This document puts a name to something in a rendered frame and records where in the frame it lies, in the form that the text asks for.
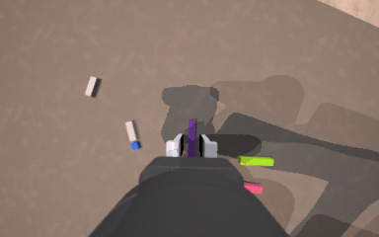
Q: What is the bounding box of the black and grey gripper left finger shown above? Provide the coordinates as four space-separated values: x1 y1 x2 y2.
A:
166 134 184 157

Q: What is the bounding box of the pink rod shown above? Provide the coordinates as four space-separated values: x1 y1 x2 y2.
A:
244 182 263 194

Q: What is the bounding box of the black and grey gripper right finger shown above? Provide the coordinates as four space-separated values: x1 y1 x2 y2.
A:
199 134 217 158

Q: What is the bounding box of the lime green rod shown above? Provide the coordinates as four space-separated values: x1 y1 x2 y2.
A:
238 156 273 166

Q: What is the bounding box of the purple rod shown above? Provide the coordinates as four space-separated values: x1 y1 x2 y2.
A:
188 119 195 157

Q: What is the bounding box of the small blue cube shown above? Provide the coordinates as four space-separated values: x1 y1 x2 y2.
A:
131 141 141 150

